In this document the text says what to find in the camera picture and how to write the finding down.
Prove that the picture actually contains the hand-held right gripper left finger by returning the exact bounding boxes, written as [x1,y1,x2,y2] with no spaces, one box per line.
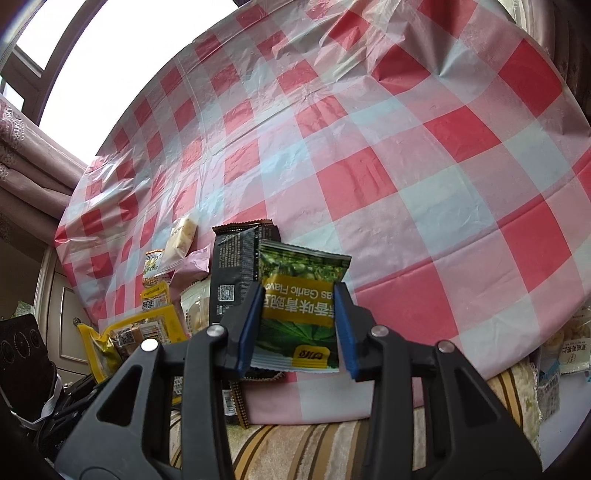
[54,281,265,480]

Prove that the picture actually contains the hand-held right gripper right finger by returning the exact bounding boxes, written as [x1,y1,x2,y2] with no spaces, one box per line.
[333,283,543,480]

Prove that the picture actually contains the green pea snack packet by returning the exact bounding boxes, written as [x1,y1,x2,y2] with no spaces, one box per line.
[249,239,352,374]

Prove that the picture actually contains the purple cardboard box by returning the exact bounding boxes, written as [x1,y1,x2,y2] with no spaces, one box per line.
[531,360,591,476]

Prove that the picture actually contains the cream cabinet with drawers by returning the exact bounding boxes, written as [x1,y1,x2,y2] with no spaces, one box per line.
[32,244,100,384]

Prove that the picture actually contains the clear beige snack packet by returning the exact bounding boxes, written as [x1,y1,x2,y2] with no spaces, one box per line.
[179,281,212,340]

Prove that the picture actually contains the black snack packet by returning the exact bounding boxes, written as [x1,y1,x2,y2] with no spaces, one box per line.
[210,226,264,328]
[212,220,282,245]

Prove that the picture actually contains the pink snack packet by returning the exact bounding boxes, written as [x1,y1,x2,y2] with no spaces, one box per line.
[171,247,212,291]

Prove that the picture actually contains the large yellow snack packet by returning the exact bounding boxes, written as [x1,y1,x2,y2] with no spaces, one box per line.
[76,305,188,384]

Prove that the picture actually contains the small yellow snack packet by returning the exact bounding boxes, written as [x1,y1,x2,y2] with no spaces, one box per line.
[140,282,169,312]

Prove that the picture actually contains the striped plush blanket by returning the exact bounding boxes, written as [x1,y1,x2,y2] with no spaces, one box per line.
[168,360,543,480]

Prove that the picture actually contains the red white checkered tablecloth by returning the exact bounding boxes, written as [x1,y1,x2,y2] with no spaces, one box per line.
[54,0,591,423]

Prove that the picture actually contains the white puffed snack packet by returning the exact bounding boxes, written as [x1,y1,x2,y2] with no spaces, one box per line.
[538,305,591,374]

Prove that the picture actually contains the brown window frame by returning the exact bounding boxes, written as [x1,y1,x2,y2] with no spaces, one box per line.
[0,0,116,130]

